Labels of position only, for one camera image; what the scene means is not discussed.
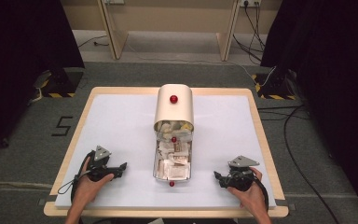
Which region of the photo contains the large clear drawer red knob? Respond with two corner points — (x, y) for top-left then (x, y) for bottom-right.
(152, 139), (194, 188)

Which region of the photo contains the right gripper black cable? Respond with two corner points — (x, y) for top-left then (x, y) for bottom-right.
(254, 175), (270, 213)

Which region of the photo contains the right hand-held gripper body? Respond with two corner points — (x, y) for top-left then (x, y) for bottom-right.
(222, 155), (261, 192)

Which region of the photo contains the small clear drawer red knob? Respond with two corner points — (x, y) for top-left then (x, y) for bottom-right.
(154, 119), (195, 144)

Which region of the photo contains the wooden table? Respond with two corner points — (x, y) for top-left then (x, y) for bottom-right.
(43, 86), (290, 218)

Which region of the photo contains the white table mat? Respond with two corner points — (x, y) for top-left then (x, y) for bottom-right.
(54, 93), (277, 209)

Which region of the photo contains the short black floor cable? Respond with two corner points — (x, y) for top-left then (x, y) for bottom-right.
(76, 35), (110, 49)

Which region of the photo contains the black curtain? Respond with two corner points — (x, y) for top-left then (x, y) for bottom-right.
(259, 0), (358, 223)
(0, 0), (86, 161)

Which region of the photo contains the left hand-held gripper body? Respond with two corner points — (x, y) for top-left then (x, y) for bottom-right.
(86, 145), (121, 183)

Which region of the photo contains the cream box lid, red knob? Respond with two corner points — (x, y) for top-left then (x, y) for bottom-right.
(153, 83), (196, 132)

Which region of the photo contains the person's left hand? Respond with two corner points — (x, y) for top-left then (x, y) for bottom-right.
(71, 156), (116, 208)

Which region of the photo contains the long black floor cable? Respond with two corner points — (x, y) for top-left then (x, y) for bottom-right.
(256, 105), (341, 224)

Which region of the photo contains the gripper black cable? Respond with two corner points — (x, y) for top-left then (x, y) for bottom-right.
(57, 151), (96, 202)
(254, 175), (270, 213)

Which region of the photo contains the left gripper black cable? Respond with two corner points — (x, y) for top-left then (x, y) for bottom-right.
(57, 151), (96, 202)

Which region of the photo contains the pile of pale sachets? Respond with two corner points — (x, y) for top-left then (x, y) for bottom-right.
(156, 120), (194, 142)

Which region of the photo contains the stand base with hazard tape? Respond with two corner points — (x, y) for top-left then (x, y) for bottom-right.
(251, 69), (297, 101)
(32, 67), (86, 99)

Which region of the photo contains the black hanging cable bundle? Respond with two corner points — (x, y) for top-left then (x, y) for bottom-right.
(232, 2), (267, 63)

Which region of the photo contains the light wooden desk frame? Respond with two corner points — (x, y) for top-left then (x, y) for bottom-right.
(96, 0), (241, 63)

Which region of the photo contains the pile of brown-print sachets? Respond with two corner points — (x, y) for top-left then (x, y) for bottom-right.
(156, 140), (192, 180)

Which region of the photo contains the person's right hand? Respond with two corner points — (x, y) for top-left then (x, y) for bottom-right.
(227, 167), (272, 219)

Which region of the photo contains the white wall socket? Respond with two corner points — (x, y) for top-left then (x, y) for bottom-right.
(239, 0), (262, 7)

